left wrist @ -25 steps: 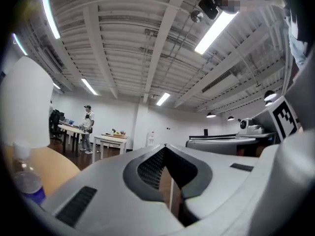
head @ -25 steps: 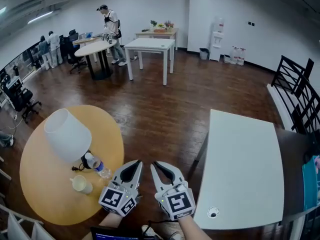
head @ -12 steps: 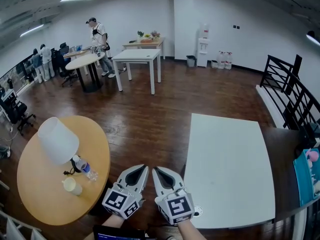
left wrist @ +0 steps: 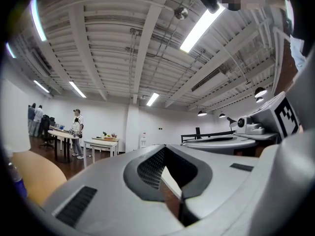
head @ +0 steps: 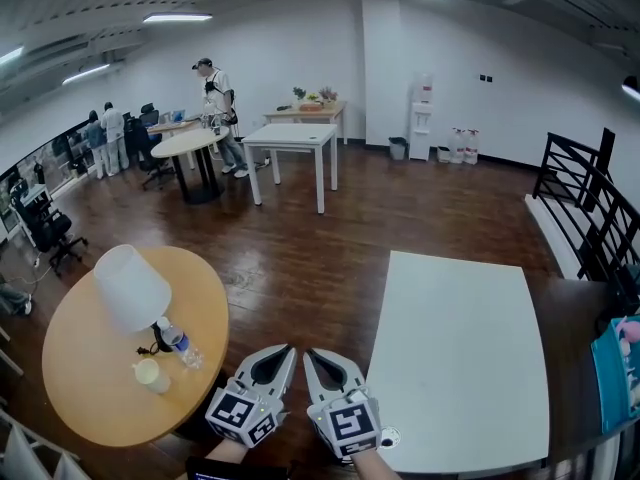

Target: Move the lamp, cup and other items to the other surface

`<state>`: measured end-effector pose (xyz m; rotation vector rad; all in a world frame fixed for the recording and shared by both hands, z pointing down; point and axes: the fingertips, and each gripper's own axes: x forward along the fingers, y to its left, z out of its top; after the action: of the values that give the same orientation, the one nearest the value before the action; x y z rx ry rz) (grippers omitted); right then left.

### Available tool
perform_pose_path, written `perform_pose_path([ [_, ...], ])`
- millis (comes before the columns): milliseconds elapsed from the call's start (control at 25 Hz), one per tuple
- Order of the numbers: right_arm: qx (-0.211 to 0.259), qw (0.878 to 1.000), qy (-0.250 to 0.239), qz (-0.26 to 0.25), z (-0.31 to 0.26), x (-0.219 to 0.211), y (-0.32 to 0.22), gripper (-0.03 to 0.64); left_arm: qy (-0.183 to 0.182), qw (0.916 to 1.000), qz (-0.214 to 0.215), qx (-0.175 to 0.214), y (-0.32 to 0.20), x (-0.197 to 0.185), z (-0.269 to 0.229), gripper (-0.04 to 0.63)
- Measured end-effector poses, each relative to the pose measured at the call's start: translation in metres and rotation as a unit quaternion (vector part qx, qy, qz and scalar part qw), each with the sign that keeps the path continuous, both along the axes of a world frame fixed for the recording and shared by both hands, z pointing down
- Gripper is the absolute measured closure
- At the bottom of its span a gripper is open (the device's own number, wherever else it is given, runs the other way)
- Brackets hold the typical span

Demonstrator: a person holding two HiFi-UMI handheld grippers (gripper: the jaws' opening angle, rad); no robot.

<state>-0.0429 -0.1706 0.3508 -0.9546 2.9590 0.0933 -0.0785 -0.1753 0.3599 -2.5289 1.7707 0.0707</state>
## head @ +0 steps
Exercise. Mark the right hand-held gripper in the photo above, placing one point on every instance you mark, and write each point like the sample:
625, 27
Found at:
350, 423

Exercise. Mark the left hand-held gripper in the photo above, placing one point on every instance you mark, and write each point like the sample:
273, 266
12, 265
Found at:
232, 413

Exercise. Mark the clear plastic water bottle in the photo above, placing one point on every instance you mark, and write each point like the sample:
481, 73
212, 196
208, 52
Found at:
179, 342

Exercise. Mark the pale yellow cup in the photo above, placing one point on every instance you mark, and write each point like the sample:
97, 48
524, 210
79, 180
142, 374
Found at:
150, 375

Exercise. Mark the white shade table lamp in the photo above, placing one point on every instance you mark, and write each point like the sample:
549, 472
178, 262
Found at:
130, 288

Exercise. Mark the person's right forearm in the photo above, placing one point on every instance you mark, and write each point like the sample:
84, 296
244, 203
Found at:
375, 468

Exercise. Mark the person's left forearm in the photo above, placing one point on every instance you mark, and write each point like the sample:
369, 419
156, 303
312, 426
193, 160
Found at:
225, 450

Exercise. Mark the black screen device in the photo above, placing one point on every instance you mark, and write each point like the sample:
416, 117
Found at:
225, 470

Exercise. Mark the white rectangular table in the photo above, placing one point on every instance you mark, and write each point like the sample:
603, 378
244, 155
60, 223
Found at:
450, 343

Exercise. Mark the round wooden table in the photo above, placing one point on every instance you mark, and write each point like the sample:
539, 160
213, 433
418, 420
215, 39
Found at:
100, 398

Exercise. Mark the white square table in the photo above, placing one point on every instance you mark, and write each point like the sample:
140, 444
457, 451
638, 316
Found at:
290, 133

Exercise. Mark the dark brown table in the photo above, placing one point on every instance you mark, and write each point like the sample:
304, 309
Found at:
570, 328

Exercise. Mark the light round table black base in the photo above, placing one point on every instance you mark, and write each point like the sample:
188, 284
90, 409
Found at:
190, 140

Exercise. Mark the grey trash bin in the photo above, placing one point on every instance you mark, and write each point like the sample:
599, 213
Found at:
397, 149

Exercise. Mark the black office chair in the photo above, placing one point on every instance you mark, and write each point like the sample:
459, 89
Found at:
147, 148
50, 228
149, 114

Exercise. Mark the small white bin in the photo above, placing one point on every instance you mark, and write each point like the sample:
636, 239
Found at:
443, 154

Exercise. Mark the white shelf unit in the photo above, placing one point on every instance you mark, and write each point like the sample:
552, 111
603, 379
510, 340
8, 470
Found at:
20, 453

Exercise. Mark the long wooden desk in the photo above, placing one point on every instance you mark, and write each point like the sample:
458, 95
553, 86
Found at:
172, 125

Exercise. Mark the clear water jug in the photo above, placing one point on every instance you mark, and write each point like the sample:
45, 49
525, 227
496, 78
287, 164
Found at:
456, 147
471, 148

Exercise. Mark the orange tray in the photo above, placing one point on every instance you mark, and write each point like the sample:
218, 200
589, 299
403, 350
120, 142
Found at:
310, 107

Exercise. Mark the open laptop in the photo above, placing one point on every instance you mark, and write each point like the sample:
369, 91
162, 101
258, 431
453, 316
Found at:
178, 115

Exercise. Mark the wooden side table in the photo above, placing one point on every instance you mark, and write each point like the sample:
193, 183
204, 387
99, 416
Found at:
330, 108

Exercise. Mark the blue plastic bin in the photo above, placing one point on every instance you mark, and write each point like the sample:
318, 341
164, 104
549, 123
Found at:
612, 383

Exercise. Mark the yellow flowers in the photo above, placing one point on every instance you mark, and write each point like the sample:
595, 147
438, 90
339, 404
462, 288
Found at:
313, 97

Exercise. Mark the white water dispenser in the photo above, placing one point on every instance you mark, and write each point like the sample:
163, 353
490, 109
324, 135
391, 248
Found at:
420, 118

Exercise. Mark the green potted plant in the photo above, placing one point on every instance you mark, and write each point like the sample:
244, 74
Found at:
299, 94

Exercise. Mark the pink flower pot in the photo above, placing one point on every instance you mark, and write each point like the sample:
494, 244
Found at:
328, 95

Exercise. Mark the pink toy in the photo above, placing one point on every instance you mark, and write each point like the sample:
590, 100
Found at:
630, 329

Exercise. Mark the wide dark window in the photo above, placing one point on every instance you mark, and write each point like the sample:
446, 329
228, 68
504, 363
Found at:
55, 153

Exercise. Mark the black box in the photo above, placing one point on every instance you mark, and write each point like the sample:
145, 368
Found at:
628, 288

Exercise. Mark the long ceiling tube light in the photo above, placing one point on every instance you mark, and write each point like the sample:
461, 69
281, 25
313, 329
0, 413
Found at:
10, 56
177, 17
85, 74

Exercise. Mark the black metal railing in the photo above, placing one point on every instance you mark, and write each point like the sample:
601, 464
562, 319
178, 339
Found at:
607, 158

